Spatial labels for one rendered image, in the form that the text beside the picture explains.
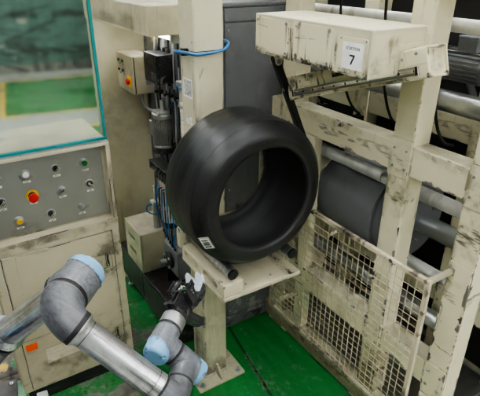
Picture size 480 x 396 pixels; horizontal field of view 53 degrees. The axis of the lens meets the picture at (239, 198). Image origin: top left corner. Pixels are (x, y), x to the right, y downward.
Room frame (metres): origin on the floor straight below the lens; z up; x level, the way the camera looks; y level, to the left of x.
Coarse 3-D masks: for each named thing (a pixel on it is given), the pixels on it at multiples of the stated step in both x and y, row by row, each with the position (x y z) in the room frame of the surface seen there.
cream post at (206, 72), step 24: (192, 0) 1.84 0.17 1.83; (216, 0) 1.89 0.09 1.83; (192, 24) 1.84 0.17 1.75; (216, 24) 1.89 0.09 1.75; (192, 48) 1.84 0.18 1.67; (216, 48) 1.89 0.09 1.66; (192, 72) 1.85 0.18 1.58; (216, 72) 1.89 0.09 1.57; (192, 96) 1.86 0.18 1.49; (216, 96) 1.89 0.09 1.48; (192, 120) 1.86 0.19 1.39; (216, 312) 1.87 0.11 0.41; (216, 336) 1.87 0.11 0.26; (216, 360) 1.87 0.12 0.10
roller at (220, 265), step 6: (192, 240) 1.73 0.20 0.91; (198, 246) 1.69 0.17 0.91; (204, 252) 1.64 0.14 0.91; (210, 258) 1.60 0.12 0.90; (216, 258) 1.58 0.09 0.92; (216, 264) 1.56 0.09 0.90; (222, 264) 1.54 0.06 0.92; (228, 264) 1.53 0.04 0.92; (222, 270) 1.52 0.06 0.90; (228, 270) 1.50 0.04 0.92; (234, 270) 1.50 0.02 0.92; (228, 276) 1.48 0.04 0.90; (234, 276) 1.50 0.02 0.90
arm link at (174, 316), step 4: (164, 312) 1.14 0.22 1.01; (168, 312) 1.13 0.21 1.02; (172, 312) 1.13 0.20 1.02; (176, 312) 1.13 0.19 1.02; (164, 316) 1.12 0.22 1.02; (168, 316) 1.12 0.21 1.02; (172, 316) 1.12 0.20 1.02; (176, 316) 1.12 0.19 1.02; (180, 316) 1.13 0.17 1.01; (172, 320) 1.10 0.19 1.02; (176, 320) 1.11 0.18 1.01; (180, 320) 1.12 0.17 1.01; (184, 320) 1.13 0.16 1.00; (180, 324) 1.10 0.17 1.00; (184, 324) 1.12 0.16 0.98; (180, 328) 1.14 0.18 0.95
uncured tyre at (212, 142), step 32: (192, 128) 1.68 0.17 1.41; (224, 128) 1.59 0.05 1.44; (256, 128) 1.58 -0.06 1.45; (288, 128) 1.65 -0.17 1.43; (192, 160) 1.53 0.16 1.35; (224, 160) 1.49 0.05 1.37; (288, 160) 1.90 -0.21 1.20; (192, 192) 1.46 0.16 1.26; (256, 192) 1.90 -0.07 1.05; (288, 192) 1.86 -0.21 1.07; (192, 224) 1.46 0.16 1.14; (224, 224) 1.79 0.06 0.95; (256, 224) 1.82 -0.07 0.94; (288, 224) 1.74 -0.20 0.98; (224, 256) 1.49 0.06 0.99; (256, 256) 1.55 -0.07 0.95
